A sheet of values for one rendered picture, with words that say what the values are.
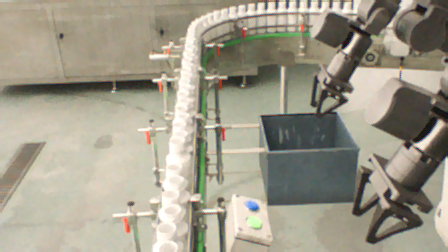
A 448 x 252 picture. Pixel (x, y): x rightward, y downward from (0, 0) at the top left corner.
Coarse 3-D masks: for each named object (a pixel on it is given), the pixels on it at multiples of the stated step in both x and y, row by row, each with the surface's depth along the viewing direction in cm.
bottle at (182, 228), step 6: (168, 210) 101; (174, 210) 102; (180, 210) 99; (168, 216) 98; (174, 216) 98; (180, 216) 100; (174, 222) 99; (180, 222) 100; (180, 228) 100; (186, 228) 101; (180, 234) 100; (186, 234) 101; (186, 240) 101; (186, 246) 102
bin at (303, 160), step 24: (264, 120) 193; (288, 120) 194; (312, 120) 194; (336, 120) 194; (264, 144) 176; (288, 144) 198; (312, 144) 199; (336, 144) 195; (264, 168) 179; (288, 168) 168; (312, 168) 168; (336, 168) 168; (288, 192) 172; (312, 192) 172; (336, 192) 173
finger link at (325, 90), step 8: (320, 72) 112; (320, 80) 110; (320, 88) 108; (328, 88) 107; (320, 96) 108; (336, 96) 108; (344, 96) 109; (320, 104) 110; (336, 104) 109; (320, 112) 111; (328, 112) 111
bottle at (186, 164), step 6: (174, 138) 120; (180, 138) 120; (174, 144) 117; (180, 144) 118; (174, 150) 118; (180, 150) 118; (168, 156) 120; (174, 156) 119; (180, 156) 119; (186, 156) 120; (168, 162) 119; (174, 162) 118; (180, 162) 118; (186, 162) 119; (186, 168) 120; (186, 174) 120
